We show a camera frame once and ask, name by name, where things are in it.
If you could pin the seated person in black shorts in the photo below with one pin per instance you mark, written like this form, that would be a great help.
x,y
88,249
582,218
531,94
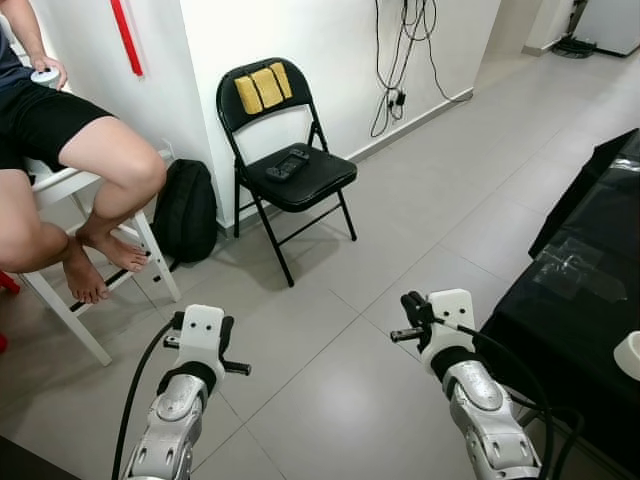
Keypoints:
x,y
100,150

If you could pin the black wall plug adapter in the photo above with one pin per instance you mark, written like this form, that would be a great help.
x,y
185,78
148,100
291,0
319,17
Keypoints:
x,y
396,98

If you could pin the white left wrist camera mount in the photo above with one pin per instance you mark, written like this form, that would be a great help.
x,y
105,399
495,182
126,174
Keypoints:
x,y
198,335

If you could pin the black floor power strip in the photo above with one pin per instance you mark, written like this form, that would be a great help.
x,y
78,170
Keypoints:
x,y
575,46

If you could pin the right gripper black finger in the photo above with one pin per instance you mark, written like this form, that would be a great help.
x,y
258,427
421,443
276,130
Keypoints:
x,y
418,310

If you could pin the white wooden stool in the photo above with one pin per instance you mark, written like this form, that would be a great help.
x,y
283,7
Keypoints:
x,y
70,185

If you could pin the white appliance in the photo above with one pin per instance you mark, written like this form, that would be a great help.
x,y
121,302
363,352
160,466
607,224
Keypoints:
x,y
610,25

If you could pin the black backpack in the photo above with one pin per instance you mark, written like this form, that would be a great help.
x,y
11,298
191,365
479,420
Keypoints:
x,y
185,210

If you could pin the red wall strip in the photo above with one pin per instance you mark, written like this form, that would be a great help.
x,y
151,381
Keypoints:
x,y
126,35

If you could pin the red plastic stool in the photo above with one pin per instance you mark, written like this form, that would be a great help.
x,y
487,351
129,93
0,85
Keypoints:
x,y
6,282

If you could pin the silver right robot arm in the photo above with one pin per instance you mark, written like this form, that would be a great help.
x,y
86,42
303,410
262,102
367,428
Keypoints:
x,y
480,410

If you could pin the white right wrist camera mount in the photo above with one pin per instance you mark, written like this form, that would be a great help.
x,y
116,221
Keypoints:
x,y
450,320

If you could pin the black folding chair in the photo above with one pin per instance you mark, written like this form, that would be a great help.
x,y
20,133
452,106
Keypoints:
x,y
300,180

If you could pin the clear tape patch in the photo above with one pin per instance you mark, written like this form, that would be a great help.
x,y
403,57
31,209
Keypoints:
x,y
575,268

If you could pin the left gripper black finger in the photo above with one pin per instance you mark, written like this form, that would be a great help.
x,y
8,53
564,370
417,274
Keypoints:
x,y
177,325
227,338

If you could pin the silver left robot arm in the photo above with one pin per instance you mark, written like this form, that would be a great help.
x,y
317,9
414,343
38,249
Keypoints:
x,y
175,420

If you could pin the yellow ribbed cushion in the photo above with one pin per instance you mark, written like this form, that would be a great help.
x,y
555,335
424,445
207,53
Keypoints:
x,y
262,88

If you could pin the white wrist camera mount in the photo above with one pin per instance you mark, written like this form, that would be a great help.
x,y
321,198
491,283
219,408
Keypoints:
x,y
450,320
198,335

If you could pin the small white round controller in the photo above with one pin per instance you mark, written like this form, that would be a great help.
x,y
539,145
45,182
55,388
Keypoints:
x,y
42,76

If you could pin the black game controller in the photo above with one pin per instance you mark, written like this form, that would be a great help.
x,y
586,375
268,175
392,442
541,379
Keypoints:
x,y
287,164

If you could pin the person hand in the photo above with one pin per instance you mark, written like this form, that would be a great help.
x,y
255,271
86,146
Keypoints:
x,y
55,66

